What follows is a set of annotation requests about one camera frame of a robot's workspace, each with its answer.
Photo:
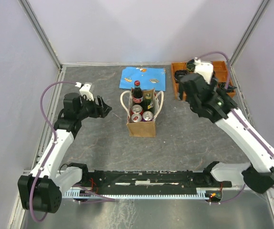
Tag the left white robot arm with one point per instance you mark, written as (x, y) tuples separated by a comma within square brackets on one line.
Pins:
[(43, 188)]

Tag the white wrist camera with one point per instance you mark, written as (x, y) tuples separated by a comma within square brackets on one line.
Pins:
[(85, 90), (205, 69)]

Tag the red cola can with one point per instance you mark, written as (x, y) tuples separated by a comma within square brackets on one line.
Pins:
[(137, 109)]

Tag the dark rolled sock left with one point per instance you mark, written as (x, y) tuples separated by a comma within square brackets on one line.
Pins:
[(179, 74)]

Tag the light blue cable duct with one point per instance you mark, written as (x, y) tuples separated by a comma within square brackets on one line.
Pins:
[(78, 193)]

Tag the green glass bottle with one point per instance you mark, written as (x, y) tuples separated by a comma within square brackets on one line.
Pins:
[(148, 104)]

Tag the glass cola bottle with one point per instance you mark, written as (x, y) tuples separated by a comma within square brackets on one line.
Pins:
[(137, 94)]

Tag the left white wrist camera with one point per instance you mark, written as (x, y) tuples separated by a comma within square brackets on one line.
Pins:
[(85, 90)]

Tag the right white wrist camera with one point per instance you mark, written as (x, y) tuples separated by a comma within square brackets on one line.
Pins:
[(205, 69)]

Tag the silver blue energy can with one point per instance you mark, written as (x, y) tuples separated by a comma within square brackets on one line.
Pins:
[(136, 118)]

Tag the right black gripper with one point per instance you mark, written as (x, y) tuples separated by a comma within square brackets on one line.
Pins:
[(213, 86)]

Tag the dark rolled sock right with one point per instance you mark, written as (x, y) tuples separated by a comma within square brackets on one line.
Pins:
[(229, 89)]

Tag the watermelon print canvas bag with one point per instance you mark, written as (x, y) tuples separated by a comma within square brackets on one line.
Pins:
[(141, 128)]

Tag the blue patterned cloth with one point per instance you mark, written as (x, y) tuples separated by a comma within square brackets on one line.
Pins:
[(149, 78)]

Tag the purple soda can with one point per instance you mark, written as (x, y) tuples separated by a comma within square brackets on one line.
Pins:
[(147, 116)]

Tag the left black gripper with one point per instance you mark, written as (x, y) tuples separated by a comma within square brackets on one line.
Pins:
[(105, 109)]

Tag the dark rolled sock green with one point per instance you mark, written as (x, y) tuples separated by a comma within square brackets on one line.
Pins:
[(190, 66)]

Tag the orange wooden divided tray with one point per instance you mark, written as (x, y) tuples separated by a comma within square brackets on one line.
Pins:
[(220, 73)]

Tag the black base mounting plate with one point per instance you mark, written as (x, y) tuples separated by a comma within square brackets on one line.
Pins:
[(150, 182)]

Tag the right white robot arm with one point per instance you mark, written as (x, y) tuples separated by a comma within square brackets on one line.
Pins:
[(258, 174)]

